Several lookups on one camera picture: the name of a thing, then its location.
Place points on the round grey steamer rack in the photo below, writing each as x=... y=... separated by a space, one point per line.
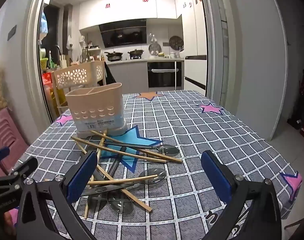
x=154 y=48

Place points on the red plastic crate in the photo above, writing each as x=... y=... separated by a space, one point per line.
x=47 y=78

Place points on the white wall cabinets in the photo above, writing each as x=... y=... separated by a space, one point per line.
x=122 y=7

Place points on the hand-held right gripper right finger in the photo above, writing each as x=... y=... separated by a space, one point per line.
x=215 y=177

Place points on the white condiment rack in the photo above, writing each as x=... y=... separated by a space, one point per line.
x=90 y=55

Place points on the black wok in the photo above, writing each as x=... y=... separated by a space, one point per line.
x=114 y=54

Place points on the grey checked star tablecloth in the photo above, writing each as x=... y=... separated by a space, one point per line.
x=204 y=130

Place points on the white hanging plastic bag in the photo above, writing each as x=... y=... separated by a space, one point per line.
x=70 y=43

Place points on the yellow oil bottle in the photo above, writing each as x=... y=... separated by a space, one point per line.
x=53 y=96

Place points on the white refrigerator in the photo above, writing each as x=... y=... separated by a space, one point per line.
x=194 y=30

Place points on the green plastic basket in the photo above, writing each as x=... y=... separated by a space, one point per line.
x=43 y=62

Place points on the pink plastic stool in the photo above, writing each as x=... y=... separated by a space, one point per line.
x=7 y=135

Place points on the black hanging bag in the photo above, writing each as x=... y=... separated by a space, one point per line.
x=109 y=76

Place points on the black built-in oven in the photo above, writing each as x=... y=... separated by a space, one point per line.
x=162 y=77

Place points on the blue patterned bag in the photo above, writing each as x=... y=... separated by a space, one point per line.
x=43 y=23

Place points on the green dish soap bottle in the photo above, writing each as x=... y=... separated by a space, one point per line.
x=51 y=62

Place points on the black range hood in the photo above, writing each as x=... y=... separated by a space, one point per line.
x=124 y=35

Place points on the black kitchen faucet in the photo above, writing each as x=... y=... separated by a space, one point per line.
x=57 y=46

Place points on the pale knife block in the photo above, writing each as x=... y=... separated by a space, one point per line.
x=63 y=61

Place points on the white pole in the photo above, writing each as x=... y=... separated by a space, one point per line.
x=175 y=75

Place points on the beige plastic utensil holder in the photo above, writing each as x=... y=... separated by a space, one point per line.
x=97 y=100

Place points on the dark wall switch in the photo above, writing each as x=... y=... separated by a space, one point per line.
x=12 y=32

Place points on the dark lidded cooking pot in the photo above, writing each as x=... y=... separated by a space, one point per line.
x=136 y=52

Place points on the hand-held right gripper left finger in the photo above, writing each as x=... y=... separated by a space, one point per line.
x=83 y=175

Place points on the beige flower-cut trolley basket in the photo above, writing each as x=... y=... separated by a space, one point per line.
x=77 y=76

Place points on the small white pot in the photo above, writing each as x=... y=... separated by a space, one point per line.
x=172 y=54

